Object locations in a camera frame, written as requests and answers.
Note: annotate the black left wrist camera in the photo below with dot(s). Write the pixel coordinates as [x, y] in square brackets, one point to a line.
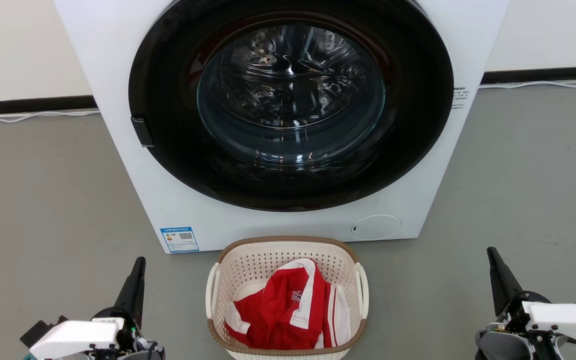
[38, 331]

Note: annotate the white front-load washing machine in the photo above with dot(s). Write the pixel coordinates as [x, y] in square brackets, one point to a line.
[108, 50]

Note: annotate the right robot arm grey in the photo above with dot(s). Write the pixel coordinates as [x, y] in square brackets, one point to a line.
[500, 346]

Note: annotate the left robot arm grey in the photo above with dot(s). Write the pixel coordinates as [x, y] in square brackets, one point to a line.
[143, 354]

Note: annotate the blue energy label sticker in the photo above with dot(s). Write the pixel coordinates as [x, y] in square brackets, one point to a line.
[179, 240]

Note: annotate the black round washer door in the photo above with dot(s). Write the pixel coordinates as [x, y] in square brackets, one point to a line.
[168, 150]

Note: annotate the round white filter cover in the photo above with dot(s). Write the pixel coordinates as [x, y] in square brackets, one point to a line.
[375, 227]

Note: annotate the black wall baseboard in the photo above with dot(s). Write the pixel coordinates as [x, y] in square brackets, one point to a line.
[543, 75]
[28, 105]

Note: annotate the printed warning text label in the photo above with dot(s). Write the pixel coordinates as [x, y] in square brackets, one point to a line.
[459, 97]

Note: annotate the cream perforated laundry basket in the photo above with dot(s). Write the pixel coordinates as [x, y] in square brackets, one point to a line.
[268, 255]

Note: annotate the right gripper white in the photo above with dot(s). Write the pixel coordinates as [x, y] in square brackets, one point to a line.
[563, 317]

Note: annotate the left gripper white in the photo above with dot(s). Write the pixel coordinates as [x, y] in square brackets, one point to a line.
[73, 337]

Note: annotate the red and white shirt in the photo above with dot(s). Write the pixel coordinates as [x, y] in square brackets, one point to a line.
[278, 310]

